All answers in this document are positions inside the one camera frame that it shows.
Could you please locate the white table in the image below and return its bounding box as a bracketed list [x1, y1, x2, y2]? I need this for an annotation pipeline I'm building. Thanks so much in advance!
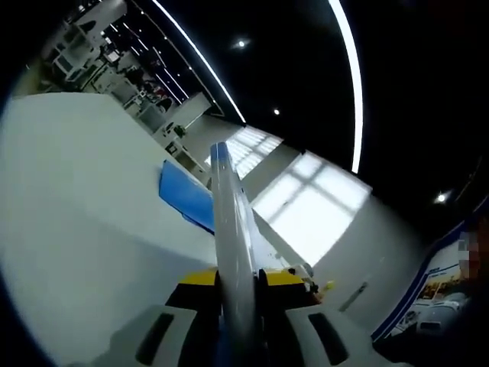
[0, 93, 313, 367]

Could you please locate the blue-bordered wall display board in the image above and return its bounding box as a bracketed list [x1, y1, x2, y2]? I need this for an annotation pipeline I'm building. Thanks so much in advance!
[371, 213, 481, 342]

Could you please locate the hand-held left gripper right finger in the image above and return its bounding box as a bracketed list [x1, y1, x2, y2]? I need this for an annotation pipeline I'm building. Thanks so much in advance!
[254, 267, 416, 367]

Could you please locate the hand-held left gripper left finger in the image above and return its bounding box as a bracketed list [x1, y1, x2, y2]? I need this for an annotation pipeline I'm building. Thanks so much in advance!
[91, 267, 226, 367]

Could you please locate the narrow ceiling light strip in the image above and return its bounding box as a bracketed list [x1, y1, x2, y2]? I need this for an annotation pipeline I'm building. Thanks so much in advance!
[151, 0, 248, 124]

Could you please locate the blue folder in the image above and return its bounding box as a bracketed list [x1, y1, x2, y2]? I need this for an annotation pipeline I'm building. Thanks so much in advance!
[158, 159, 217, 235]
[209, 141, 268, 367]

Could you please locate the wide curved ceiling light strip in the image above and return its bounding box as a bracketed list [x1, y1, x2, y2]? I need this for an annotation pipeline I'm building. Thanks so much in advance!
[327, 0, 364, 174]

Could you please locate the large bright window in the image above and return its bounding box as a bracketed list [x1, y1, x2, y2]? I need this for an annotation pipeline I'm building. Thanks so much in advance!
[250, 151, 374, 268]
[204, 125, 284, 180]

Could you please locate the group of ceiling spotlights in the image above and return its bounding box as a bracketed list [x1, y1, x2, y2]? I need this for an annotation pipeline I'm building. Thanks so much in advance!
[232, 36, 450, 206]

